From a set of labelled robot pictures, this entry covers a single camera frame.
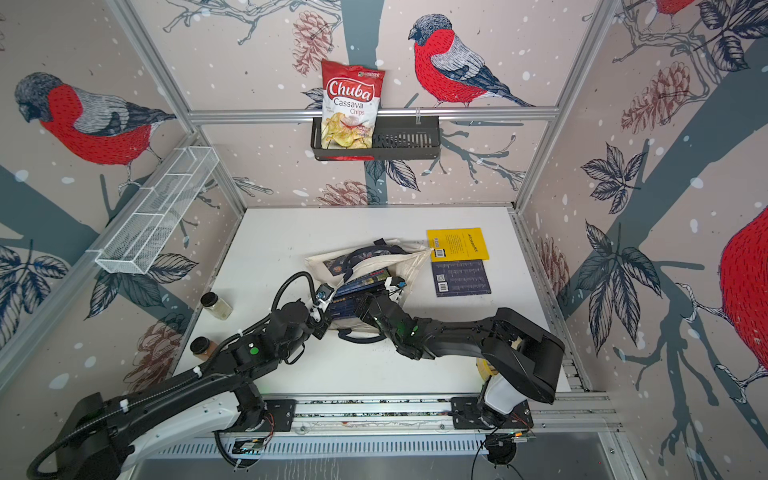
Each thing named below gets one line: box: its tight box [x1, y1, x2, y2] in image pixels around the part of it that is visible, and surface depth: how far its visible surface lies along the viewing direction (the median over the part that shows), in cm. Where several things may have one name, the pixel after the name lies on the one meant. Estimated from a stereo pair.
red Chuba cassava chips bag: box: [321, 59, 385, 160], surface depth 86 cm
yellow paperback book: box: [426, 227, 490, 262], surface depth 109 cm
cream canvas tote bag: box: [305, 239, 432, 344], surface depth 85 cm
